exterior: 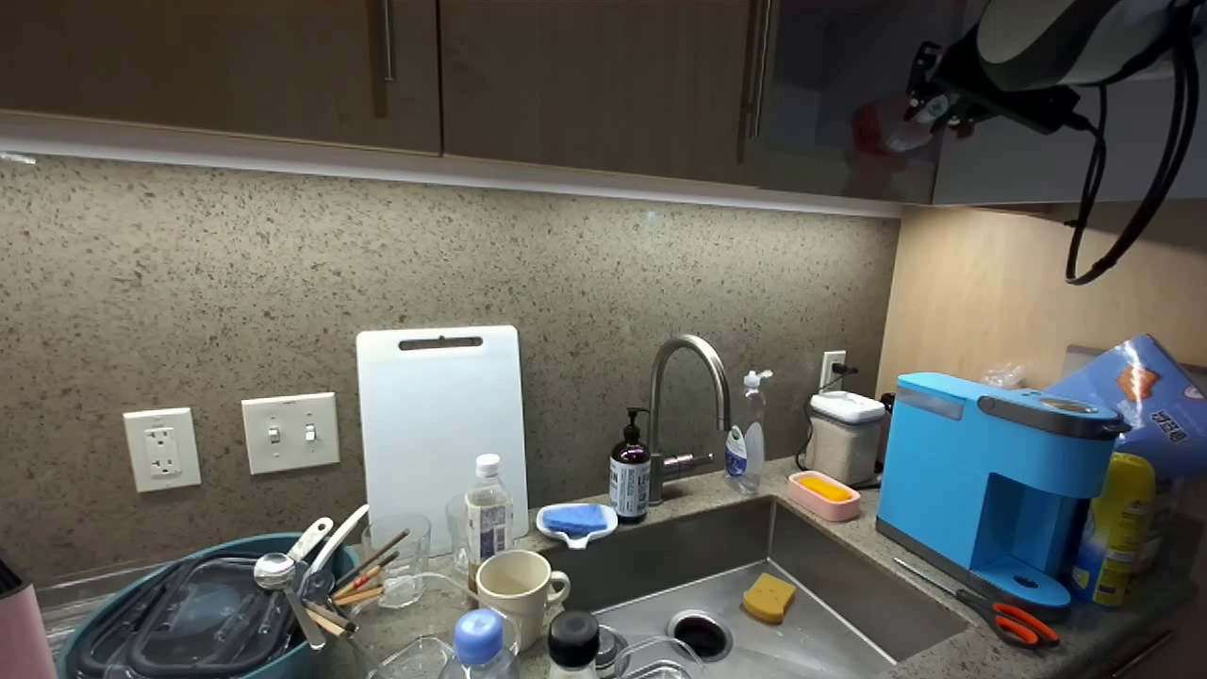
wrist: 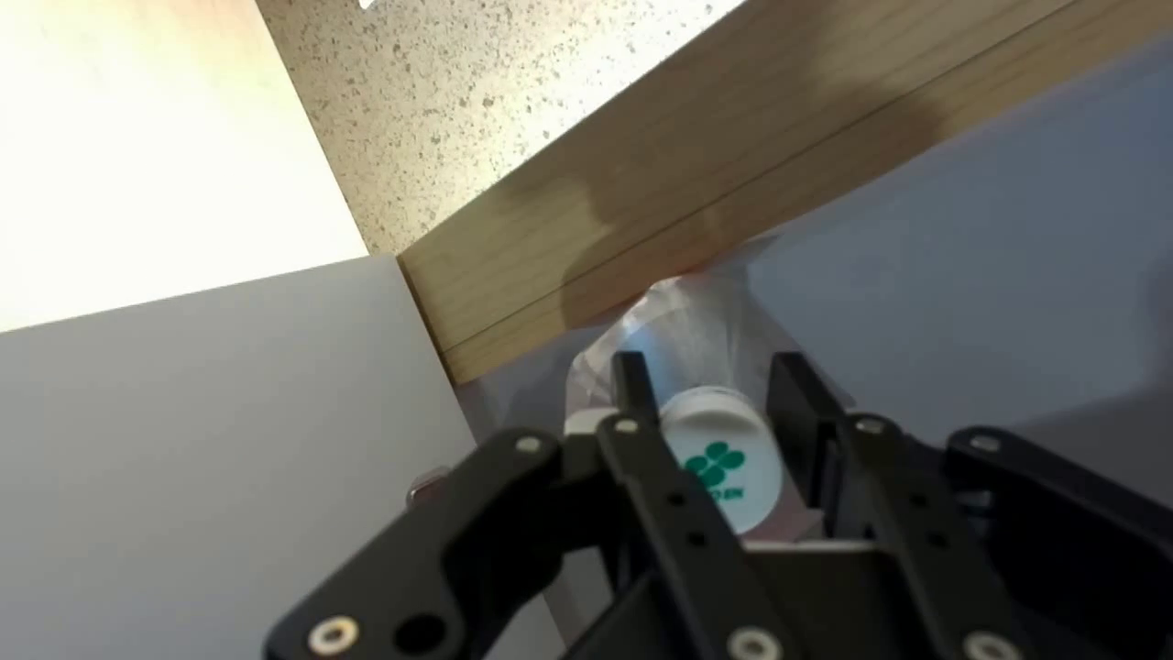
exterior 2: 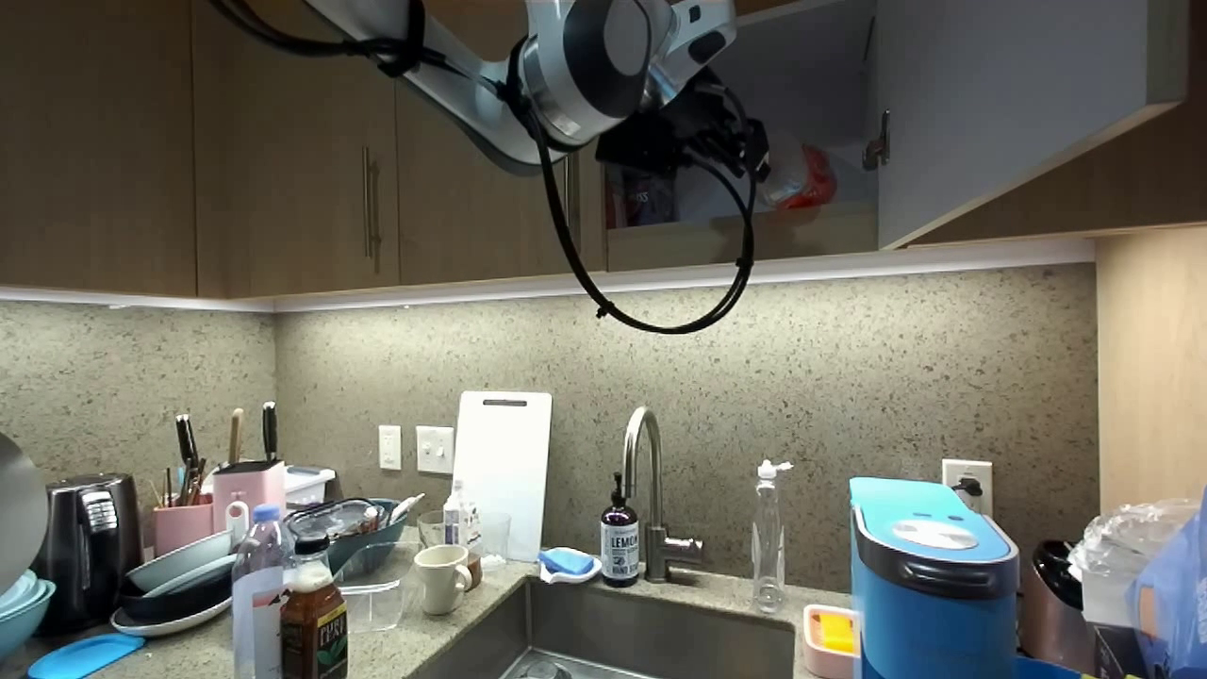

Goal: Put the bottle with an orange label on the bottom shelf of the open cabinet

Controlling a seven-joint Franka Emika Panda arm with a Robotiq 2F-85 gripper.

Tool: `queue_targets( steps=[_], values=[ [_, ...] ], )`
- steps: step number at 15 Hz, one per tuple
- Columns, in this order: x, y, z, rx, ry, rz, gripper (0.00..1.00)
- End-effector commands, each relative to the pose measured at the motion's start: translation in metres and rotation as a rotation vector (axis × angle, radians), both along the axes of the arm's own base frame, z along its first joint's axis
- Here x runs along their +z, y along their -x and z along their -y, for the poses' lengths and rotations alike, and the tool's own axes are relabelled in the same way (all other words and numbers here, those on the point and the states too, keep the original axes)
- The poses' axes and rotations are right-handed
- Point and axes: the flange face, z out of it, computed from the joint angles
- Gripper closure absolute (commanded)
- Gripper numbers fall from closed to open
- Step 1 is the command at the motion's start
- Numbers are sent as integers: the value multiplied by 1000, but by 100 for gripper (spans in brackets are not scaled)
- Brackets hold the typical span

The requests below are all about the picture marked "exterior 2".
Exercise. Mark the open wooden wall cabinet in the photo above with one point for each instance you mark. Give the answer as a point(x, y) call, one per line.
point(805, 76)

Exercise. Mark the blue plastic lid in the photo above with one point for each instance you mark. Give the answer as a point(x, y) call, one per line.
point(79, 653)

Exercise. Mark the clear spray bottle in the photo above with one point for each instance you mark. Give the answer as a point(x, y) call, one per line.
point(768, 540)

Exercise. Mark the white wall outlet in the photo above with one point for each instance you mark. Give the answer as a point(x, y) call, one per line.
point(435, 451)

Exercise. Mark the blue sponge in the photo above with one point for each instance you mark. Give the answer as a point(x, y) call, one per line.
point(568, 562)

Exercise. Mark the brown sauce bottle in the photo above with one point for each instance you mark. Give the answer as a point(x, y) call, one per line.
point(313, 627)

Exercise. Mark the grey open cabinet door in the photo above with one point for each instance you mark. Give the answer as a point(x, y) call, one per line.
point(1003, 98)

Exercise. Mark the closed wooden wall cabinets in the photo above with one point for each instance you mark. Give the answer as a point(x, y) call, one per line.
point(98, 138)

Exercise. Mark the black toaster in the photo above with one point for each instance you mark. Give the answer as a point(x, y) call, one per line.
point(87, 540)

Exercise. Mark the dark soap pump bottle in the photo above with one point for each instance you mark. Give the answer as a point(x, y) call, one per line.
point(620, 540)

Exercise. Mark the pink knife block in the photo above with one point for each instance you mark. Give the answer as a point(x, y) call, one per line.
point(251, 486)

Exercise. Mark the white mug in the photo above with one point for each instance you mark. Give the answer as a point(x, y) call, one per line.
point(440, 578)

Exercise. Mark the white cutting board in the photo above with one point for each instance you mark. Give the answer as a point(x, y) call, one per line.
point(503, 485)

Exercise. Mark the clear plastic bag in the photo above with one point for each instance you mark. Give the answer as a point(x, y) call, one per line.
point(1118, 553)

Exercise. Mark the white outlet with black plug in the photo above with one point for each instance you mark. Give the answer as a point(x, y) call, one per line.
point(968, 481)

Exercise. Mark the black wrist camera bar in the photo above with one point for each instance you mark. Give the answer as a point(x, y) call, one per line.
point(639, 140)

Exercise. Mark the clear plastic cup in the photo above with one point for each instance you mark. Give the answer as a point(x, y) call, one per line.
point(376, 604)

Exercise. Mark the blue plastic bag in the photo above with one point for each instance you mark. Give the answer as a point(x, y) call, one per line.
point(1176, 604)

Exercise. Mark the steel kitchen faucet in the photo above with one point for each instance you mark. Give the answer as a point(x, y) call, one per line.
point(642, 435)

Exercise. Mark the clear water bottle blue cap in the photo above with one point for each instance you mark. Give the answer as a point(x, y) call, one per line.
point(260, 589)

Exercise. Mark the teal bowl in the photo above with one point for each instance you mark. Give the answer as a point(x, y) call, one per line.
point(21, 607)

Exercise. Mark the grey round plate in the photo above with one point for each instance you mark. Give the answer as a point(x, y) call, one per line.
point(21, 510)

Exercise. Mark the steel sink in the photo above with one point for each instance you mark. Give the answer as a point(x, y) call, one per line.
point(654, 623)

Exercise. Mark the small clear bottle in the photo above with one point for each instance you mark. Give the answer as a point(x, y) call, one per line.
point(456, 523)

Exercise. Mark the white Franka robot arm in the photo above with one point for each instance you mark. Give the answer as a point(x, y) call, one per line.
point(568, 62)

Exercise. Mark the black frying pan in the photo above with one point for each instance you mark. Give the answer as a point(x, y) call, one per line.
point(175, 596)

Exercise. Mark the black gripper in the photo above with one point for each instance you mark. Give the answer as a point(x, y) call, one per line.
point(719, 118)

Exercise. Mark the blue coffee machine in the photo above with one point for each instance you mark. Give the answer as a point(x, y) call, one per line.
point(930, 589)

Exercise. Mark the white light switch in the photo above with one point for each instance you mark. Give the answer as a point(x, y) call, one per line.
point(391, 447)

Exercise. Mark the pink utensil container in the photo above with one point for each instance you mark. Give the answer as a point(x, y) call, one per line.
point(180, 525)

